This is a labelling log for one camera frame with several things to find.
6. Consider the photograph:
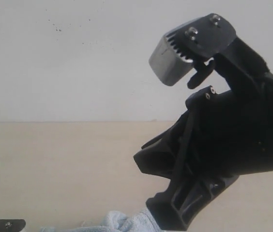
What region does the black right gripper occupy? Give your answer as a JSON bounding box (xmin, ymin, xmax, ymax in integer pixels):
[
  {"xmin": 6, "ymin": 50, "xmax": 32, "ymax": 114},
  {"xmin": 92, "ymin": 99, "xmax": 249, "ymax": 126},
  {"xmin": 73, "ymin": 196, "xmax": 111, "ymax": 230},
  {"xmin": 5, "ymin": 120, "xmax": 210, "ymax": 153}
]
[{"xmin": 175, "ymin": 58, "xmax": 273, "ymax": 194}]

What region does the light blue fleece towel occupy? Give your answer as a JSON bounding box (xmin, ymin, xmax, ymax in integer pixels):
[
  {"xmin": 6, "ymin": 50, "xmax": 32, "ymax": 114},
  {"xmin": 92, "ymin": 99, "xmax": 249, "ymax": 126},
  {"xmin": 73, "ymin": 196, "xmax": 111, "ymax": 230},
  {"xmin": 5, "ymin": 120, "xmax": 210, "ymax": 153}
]
[{"xmin": 39, "ymin": 208, "xmax": 166, "ymax": 232}]

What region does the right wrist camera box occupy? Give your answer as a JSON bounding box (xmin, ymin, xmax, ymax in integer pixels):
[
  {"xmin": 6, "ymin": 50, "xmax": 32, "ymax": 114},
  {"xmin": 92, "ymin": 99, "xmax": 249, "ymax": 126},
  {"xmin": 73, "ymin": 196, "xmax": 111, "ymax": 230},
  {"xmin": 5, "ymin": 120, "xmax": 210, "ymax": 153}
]
[{"xmin": 149, "ymin": 13, "xmax": 237, "ymax": 89}]

